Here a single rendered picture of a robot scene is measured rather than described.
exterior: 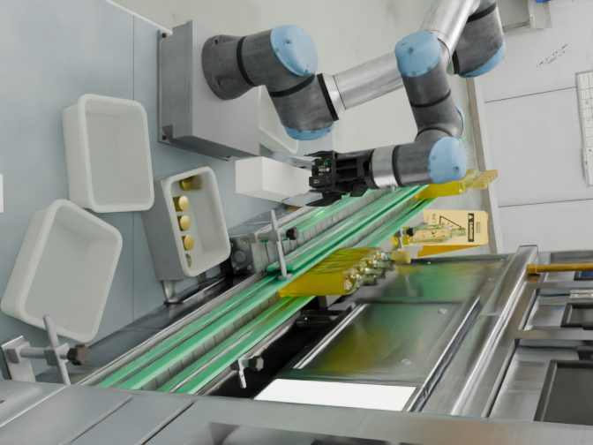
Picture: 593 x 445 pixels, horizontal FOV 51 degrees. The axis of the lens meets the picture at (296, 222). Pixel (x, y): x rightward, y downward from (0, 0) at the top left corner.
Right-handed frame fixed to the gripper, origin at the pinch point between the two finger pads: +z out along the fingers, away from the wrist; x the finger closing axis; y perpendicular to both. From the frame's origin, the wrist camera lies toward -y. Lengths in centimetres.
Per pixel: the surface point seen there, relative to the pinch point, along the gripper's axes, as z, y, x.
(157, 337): 21.2, 14.7, 29.6
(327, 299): 21, -56, 24
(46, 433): -21, 72, 32
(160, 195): 27.5, 7.2, 0.6
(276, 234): 12.9, -15.5, 8.4
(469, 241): 63, -365, -12
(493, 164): 95, -607, -114
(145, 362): 18.2, 21.2, 33.5
